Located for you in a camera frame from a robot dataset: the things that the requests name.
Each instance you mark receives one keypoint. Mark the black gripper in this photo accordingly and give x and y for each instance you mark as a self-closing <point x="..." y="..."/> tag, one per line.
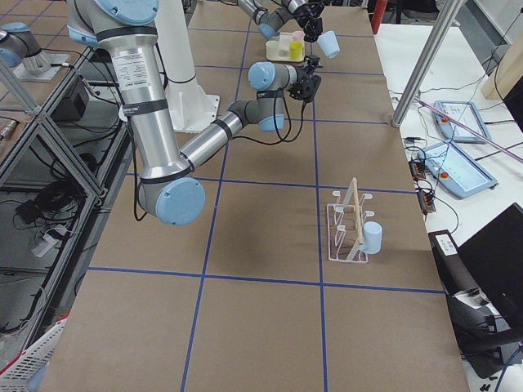
<point x="307" y="20"/>
<point x="302" y="86"/>

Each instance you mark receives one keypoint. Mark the light blue plastic cup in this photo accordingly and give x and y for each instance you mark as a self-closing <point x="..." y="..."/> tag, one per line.
<point x="328" y="44"/>

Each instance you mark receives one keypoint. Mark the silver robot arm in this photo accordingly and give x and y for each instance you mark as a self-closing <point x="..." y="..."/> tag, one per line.
<point x="270" y="22"/>
<point x="128" y="31"/>

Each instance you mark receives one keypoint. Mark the pink plastic cup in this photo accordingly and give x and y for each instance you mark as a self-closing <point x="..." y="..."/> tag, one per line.
<point x="298" y="36"/>

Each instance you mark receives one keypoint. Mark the yellow plastic cup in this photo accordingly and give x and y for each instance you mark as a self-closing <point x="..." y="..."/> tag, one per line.
<point x="295" y="51"/>

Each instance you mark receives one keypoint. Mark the cream white plastic cup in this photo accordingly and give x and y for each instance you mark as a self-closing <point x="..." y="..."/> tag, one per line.
<point x="284" y="40"/>

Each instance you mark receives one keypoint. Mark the light blue cup on rack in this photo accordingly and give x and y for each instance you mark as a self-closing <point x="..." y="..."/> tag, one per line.
<point x="372" y="236"/>

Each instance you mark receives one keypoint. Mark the cream plastic tray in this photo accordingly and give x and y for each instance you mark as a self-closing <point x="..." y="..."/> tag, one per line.
<point x="272" y="51"/>

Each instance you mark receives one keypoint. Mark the red cylinder tube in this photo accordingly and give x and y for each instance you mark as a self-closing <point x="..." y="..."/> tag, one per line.
<point x="378" y="13"/>

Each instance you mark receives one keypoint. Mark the near teach pendant tablet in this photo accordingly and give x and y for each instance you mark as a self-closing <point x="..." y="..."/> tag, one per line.
<point x="456" y="170"/>

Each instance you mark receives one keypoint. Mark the teach pendant tablet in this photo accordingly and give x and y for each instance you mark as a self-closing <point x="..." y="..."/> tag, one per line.
<point x="456" y="170"/>
<point x="465" y="113"/>

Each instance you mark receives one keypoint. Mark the far teach pendant tablet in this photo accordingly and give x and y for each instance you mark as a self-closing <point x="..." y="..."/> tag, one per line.
<point x="465" y="113"/>

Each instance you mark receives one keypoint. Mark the white perforated basket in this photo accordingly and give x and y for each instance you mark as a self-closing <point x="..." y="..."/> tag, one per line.
<point x="26" y="371"/>

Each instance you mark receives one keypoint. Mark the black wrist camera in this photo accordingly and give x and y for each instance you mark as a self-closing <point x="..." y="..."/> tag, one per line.
<point x="312" y="63"/>

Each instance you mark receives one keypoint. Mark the white wire cup rack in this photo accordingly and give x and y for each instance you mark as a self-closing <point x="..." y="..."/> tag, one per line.
<point x="345" y="219"/>

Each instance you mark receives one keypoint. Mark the aluminium frame post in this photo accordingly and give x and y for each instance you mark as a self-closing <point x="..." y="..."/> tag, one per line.
<point x="428" y="53"/>

